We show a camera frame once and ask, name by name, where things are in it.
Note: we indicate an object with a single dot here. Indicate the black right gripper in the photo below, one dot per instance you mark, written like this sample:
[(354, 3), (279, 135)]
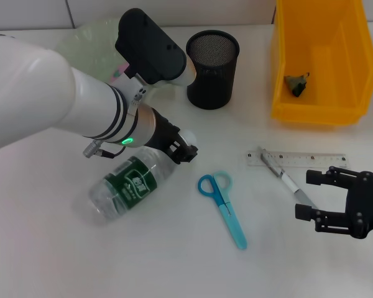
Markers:
[(370, 205)]

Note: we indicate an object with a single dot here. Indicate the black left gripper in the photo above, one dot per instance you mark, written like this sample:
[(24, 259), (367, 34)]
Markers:
[(166, 136)]

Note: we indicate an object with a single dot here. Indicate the clear green-label water bottle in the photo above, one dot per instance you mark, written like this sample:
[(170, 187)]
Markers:
[(133, 186)]

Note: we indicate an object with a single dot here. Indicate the pink toy peach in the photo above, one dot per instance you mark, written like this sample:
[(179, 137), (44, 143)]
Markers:
[(121, 69)]

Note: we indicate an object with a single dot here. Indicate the green plastic wrapper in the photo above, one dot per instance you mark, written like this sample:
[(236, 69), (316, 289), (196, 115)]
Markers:
[(296, 83)]

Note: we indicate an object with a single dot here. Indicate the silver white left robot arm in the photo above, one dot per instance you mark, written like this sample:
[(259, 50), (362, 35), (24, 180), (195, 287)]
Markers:
[(34, 93)]

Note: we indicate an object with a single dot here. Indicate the white grey ballpoint pen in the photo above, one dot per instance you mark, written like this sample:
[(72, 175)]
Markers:
[(287, 181)]

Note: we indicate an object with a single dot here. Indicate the transparent plastic ruler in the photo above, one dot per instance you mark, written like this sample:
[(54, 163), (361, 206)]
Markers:
[(314, 159)]

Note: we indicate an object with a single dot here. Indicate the blue scissors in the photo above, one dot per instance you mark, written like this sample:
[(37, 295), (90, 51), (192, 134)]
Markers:
[(227, 214)]

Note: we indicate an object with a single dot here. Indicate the black mesh pen holder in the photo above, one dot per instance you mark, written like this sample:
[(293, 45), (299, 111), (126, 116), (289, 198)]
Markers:
[(214, 83)]

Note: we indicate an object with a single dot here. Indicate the translucent green fruit plate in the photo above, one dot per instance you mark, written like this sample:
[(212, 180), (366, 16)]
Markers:
[(90, 46)]

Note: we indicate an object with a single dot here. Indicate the yellow plastic bin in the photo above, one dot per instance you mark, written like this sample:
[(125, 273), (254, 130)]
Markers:
[(345, 102)]

